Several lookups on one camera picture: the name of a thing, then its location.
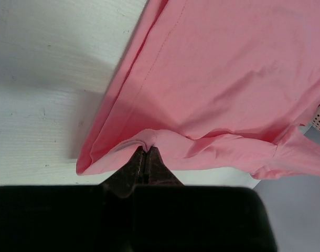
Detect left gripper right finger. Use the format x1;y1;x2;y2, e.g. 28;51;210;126
130;147;278;251

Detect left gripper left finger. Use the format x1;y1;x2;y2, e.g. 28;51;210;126
0;148;146;251

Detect pink t shirt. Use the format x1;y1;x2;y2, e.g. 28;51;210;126
76;1;320;180

